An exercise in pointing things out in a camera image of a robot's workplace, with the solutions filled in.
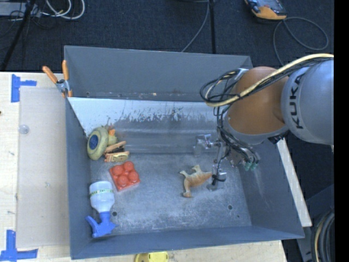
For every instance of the red four-stud toy brick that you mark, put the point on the red four-stud toy brick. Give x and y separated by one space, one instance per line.
125 176

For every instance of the white spray bottle blue trigger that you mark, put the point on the white spray bottle blue trigger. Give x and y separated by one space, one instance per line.
101 198

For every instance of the orange toy animal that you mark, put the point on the orange toy animal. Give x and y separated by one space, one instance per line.
197 179

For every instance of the pale flat board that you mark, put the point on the pale flat board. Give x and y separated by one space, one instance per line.
43 173

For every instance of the yellow round toy blue centre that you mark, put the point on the yellow round toy blue centre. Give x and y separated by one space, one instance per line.
96 143

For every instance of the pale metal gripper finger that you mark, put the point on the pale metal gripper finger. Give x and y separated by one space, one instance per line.
204 141
219 175

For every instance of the grey metal bin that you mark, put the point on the grey metal bin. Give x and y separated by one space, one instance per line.
163 201

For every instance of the small clear round dome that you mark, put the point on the small clear round dome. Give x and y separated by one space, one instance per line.
23 129

